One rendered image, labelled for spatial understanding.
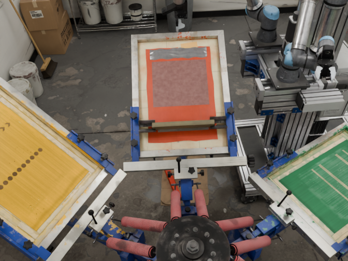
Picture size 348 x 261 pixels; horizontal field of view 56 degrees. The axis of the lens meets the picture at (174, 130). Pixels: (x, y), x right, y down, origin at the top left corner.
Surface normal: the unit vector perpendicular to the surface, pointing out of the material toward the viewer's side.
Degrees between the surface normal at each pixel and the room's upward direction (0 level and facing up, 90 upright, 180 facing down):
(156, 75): 30
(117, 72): 0
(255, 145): 0
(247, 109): 0
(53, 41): 90
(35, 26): 91
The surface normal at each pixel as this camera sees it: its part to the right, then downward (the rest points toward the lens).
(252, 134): -0.04, -0.70
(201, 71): -0.01, -0.25
